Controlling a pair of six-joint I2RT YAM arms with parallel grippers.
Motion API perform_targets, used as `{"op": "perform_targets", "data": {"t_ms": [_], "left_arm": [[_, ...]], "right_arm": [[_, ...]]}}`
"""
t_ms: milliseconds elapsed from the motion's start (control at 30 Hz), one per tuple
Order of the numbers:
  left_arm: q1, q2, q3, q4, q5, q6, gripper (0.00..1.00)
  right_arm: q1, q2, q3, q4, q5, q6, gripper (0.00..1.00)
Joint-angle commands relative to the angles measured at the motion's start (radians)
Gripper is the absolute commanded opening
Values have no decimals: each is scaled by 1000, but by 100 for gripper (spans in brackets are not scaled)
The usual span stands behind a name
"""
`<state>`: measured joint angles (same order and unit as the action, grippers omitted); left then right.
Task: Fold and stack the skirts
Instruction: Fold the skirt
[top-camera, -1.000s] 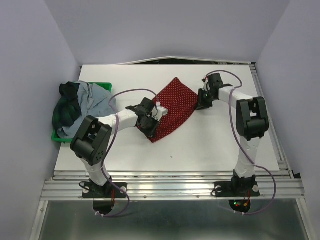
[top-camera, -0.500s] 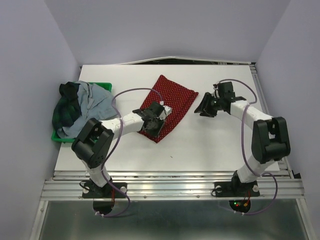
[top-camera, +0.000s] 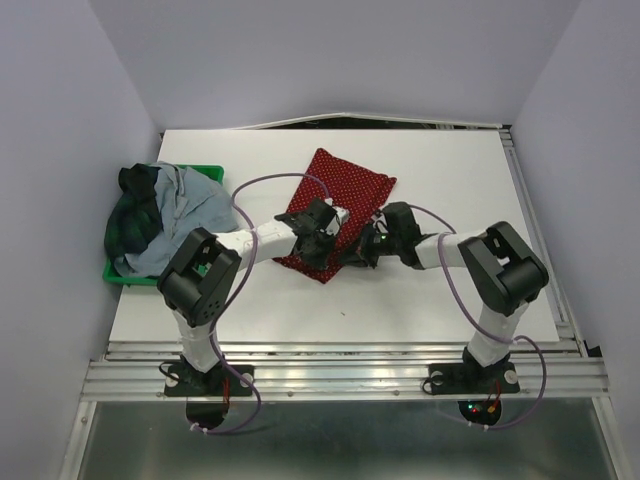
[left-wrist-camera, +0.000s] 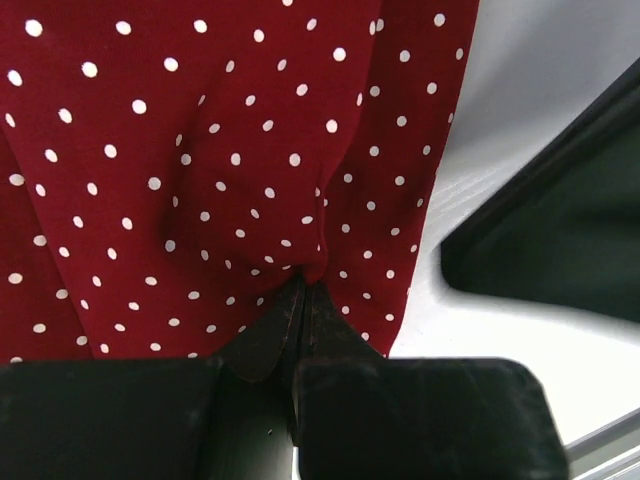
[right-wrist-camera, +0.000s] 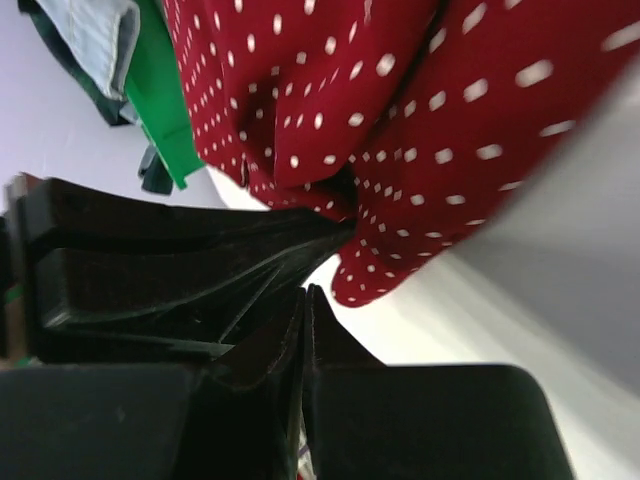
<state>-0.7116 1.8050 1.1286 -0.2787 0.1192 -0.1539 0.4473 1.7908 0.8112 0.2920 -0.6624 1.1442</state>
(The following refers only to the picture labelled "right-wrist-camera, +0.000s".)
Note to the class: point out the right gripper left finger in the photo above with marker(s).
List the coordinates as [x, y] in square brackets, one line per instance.
[238, 418]

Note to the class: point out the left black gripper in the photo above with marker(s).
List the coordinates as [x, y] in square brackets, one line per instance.
[13, 331]

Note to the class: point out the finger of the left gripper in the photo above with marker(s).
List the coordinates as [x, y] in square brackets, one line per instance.
[97, 306]
[57, 214]

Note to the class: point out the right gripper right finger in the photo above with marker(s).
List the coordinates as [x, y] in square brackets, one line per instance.
[368, 420]

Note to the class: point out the red polka dot skirt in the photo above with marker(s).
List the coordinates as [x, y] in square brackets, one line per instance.
[417, 120]

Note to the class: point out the green plastic bin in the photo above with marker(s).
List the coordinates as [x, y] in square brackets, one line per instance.
[153, 87]

